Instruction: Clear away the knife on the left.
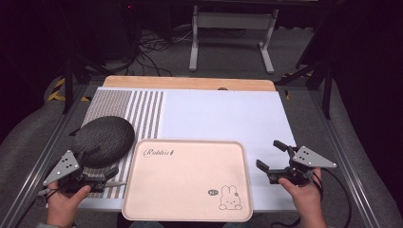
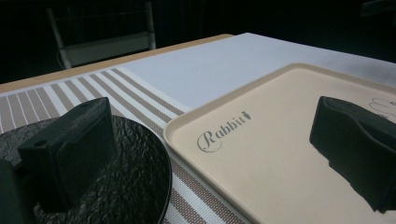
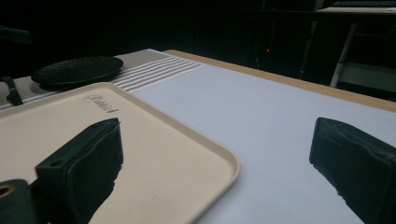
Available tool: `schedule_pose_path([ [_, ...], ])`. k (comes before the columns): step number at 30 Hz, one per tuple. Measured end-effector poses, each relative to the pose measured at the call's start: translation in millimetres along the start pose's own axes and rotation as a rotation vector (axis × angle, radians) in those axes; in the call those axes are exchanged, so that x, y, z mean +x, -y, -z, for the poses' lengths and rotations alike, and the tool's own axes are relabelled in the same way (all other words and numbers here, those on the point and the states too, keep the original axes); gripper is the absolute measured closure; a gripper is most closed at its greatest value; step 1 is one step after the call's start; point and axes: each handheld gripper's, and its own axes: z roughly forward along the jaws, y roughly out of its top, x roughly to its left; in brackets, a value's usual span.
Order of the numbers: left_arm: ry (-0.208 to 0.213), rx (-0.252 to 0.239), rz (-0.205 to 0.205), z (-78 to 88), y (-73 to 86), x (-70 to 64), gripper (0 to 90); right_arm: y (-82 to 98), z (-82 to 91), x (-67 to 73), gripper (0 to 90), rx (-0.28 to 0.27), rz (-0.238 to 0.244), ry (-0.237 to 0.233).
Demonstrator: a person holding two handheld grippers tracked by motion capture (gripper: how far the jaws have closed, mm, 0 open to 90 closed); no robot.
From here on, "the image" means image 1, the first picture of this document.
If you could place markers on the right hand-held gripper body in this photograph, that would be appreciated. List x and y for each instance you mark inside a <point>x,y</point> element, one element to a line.
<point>312,157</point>

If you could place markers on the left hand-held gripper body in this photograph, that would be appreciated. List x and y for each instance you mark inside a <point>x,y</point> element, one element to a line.
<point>61,166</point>

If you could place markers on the dark grey woven oval hat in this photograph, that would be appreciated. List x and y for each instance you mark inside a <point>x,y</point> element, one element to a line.
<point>106,139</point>

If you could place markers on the person's left hand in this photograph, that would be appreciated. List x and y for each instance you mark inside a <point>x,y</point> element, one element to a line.
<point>65,204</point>

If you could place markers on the person's right hand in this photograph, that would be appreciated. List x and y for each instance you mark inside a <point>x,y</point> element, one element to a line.
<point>305,198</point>

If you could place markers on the white mat with grey stripes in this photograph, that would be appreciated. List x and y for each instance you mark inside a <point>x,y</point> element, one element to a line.
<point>221,117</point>

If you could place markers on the yellow black floor tape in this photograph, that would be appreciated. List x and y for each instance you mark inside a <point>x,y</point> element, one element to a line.
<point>55,93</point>

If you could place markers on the black tripod stand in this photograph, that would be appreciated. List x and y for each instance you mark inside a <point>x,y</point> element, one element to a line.
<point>326,85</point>
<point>68,82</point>

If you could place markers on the pink tray with rabbit print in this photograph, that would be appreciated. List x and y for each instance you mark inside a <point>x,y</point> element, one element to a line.
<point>187,180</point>

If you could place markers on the wooden table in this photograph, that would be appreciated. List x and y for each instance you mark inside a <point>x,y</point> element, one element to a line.
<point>190,83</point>

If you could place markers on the white metal stand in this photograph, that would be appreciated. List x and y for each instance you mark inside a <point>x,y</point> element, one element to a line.
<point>233,20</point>

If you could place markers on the aluminium frame rail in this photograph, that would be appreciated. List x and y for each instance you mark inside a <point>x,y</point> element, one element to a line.
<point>41,158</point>
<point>342,152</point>

